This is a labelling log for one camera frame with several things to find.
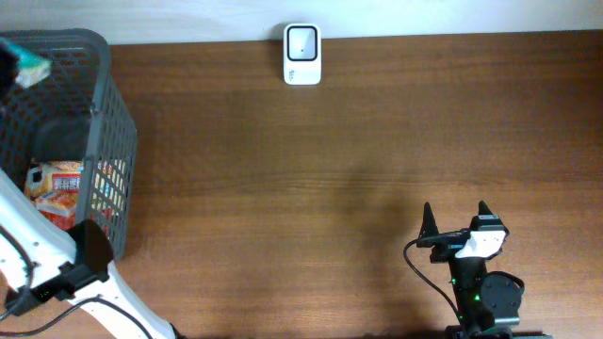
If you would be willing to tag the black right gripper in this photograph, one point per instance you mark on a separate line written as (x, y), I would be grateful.
(447, 245)

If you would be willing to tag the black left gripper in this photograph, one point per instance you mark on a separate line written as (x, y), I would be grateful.
(8, 70)

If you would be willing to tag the green tissue pack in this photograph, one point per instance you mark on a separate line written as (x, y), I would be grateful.
(32, 68)

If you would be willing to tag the cream snack bag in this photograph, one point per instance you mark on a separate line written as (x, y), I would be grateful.
(65, 176)

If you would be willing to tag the red snack bag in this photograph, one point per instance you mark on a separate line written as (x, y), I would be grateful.
(59, 207)

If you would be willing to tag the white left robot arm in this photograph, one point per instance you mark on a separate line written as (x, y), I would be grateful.
(41, 262)

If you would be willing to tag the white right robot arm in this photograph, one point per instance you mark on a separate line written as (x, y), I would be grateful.
(486, 303)

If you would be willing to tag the white barcode scanner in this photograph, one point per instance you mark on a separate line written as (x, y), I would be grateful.
(302, 54)

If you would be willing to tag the grey plastic mesh basket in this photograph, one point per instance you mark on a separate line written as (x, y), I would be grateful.
(78, 114)

